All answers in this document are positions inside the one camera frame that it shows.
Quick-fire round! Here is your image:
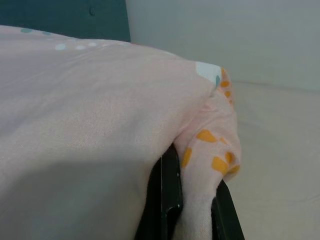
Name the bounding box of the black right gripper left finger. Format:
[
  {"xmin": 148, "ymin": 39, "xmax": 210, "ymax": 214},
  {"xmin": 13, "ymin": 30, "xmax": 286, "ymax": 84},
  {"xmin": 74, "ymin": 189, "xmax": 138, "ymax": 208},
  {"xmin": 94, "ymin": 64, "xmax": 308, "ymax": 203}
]
[{"xmin": 136, "ymin": 143, "xmax": 185, "ymax": 240}]

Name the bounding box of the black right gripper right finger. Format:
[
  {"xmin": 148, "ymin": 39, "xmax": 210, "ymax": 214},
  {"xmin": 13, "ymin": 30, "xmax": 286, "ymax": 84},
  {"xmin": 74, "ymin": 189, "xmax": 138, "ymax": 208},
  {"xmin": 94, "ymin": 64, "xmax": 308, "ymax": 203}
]
[{"xmin": 211, "ymin": 179, "xmax": 246, "ymax": 240}]

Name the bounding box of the pink dotted pillow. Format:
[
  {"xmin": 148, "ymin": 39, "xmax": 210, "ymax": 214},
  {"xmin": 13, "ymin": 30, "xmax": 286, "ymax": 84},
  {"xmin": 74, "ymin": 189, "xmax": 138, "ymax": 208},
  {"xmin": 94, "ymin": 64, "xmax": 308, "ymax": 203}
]
[{"xmin": 0, "ymin": 24, "xmax": 242, "ymax": 240}]

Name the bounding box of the blue upholstered bed frame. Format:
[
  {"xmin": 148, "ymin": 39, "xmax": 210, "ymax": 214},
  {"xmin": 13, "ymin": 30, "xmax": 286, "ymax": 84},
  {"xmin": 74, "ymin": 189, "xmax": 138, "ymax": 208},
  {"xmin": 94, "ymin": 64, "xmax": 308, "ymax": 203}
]
[{"xmin": 0, "ymin": 0, "xmax": 131, "ymax": 43}]

